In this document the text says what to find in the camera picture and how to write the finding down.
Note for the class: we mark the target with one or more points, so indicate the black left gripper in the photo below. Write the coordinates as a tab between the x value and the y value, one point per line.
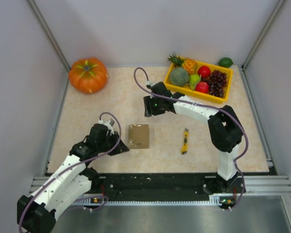
121	148

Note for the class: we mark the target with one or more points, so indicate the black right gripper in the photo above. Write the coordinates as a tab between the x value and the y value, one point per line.
149	109

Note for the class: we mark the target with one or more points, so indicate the brown cardboard express box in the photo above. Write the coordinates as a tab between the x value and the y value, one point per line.
138	136

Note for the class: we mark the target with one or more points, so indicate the yellow utility knife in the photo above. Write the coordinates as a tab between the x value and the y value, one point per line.
184	147

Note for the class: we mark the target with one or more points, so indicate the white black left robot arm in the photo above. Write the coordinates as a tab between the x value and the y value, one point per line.
39	212

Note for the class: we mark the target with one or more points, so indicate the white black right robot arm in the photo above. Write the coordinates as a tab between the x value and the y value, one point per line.
223	124

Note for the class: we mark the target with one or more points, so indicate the green netted melon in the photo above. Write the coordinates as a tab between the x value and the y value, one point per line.
179	77

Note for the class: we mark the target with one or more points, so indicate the green pear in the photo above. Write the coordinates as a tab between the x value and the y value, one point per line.
193	81

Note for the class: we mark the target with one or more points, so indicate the red apple at front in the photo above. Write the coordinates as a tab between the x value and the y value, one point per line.
202	87

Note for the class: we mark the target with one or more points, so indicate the red apple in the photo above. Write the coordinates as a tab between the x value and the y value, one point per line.
204	72
202	87

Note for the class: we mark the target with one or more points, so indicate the small pineapple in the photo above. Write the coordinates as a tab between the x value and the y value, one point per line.
186	63

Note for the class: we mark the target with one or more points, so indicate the red apple at back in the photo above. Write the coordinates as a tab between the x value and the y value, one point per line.
204	72

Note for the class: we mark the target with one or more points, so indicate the orange pumpkin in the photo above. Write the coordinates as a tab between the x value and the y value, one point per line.
88	75

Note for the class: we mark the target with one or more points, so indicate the dark purple grape bunch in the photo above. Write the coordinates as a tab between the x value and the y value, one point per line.
217	81

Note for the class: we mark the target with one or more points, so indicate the yellow plastic tray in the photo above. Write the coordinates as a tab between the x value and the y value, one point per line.
187	91

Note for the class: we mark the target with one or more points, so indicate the green lime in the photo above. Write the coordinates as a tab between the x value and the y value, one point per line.
225	62

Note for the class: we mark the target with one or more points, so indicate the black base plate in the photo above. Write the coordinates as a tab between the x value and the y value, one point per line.
162	186

